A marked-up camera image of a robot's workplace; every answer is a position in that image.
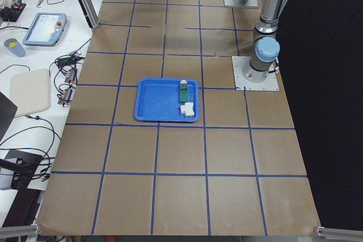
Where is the green terminal block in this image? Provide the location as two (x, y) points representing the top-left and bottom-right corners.
(179, 79), (188, 103)

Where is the blue teach pendant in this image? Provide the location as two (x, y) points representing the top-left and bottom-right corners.
(22, 12), (67, 46)

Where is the blue plastic tray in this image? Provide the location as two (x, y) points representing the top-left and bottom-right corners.
(134, 78), (199, 122)

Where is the white circuit breaker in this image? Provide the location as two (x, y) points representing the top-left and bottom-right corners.
(180, 102), (195, 118)

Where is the grey cup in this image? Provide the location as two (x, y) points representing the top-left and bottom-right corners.
(3, 38), (26, 57)

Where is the beige pad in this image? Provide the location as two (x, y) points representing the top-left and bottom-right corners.
(10, 69), (50, 117)

